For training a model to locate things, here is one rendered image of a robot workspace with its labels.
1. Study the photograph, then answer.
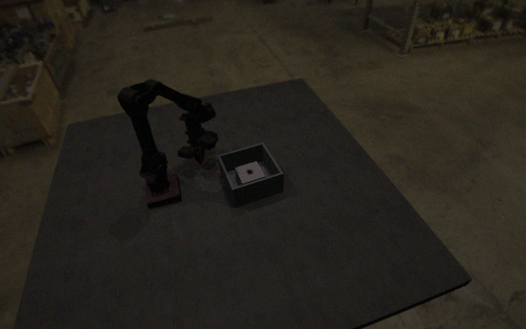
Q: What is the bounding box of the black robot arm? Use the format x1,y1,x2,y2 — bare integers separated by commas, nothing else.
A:
118,79,218,197

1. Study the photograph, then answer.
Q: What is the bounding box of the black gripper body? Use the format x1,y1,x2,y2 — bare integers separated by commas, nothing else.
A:
178,127,213,159

